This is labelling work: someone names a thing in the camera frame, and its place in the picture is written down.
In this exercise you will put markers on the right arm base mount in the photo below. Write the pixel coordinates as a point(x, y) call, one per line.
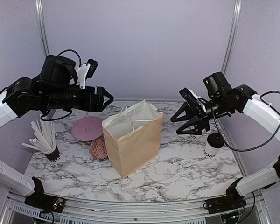
point(223, 204)

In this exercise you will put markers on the left aluminium frame post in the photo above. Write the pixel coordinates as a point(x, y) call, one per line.
point(41, 25)

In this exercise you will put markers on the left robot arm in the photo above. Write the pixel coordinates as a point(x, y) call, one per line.
point(60, 85)

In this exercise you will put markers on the pink plate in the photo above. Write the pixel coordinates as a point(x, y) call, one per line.
point(87, 129)

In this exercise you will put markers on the red patterned bowl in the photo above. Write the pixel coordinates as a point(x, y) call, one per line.
point(98, 149)

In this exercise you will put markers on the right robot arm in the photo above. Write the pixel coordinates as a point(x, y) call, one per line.
point(225, 100)

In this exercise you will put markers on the black cup with straws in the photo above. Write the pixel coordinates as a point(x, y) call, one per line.
point(45, 139)

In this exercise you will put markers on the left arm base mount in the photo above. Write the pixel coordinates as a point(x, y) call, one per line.
point(46, 202)

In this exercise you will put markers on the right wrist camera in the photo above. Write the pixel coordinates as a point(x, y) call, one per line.
point(192, 98)

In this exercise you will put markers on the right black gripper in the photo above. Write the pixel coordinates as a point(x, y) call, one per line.
point(199, 118)

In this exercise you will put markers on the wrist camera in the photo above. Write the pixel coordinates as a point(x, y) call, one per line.
point(85, 71)
point(192, 98)

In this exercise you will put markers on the brown paper bag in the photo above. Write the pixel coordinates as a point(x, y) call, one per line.
point(133, 136)

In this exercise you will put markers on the right aluminium frame post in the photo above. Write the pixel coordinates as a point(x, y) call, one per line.
point(232, 35)

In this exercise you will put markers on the aluminium frame post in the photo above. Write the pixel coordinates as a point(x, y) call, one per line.
point(232, 35)
point(41, 25)

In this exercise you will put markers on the white paper cup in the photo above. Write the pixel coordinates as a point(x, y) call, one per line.
point(210, 151)
point(194, 137)

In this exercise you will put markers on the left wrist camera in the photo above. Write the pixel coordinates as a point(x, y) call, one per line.
point(85, 71)

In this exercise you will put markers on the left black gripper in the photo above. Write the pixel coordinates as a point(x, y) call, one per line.
point(98, 106)

